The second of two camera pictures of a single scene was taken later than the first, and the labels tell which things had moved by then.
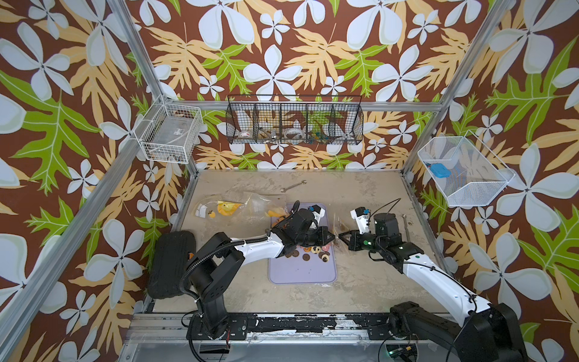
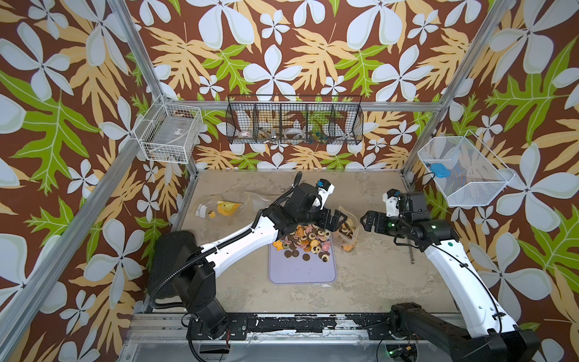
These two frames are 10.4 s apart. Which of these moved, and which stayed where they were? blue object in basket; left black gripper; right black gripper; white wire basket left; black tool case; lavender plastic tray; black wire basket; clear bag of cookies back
Moved: left black gripper; clear bag of cookies back; right black gripper
Stayed: black tool case; lavender plastic tray; black wire basket; white wire basket left; blue object in basket
